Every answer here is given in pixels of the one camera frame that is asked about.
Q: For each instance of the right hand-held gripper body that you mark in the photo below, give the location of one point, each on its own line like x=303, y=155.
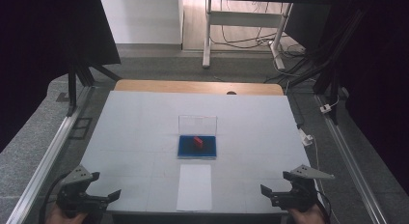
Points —
x=300, y=196

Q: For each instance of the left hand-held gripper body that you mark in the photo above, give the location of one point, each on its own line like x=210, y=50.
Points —
x=75, y=198

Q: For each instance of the person's right hand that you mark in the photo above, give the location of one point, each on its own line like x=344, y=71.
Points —
x=307, y=218

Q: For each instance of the person's left hand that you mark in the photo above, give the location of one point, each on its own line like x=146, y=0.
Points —
x=64, y=219

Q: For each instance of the white power adapter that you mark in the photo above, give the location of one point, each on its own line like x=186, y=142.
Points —
x=306, y=139

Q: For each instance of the white paper sheet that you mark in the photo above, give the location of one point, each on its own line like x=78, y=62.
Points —
x=194, y=188

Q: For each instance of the red block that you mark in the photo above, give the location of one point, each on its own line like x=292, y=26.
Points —
x=198, y=142

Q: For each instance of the clear box with blue base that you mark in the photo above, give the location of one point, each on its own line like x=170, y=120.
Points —
x=188, y=150

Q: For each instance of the black metal stand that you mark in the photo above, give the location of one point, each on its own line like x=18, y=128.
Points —
x=73, y=85
x=328, y=72

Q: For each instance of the black curtain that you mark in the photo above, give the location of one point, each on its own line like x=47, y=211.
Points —
x=38, y=56
x=379, y=89

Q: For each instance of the wooden table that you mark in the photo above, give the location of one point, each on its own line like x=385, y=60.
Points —
x=193, y=87

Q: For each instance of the white cabinet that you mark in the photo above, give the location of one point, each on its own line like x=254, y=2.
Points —
x=141, y=19

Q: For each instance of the aluminium rail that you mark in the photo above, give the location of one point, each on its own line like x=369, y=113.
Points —
x=51, y=153
x=350, y=162

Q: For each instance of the white desk frame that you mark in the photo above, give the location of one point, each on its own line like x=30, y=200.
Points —
x=244, y=18

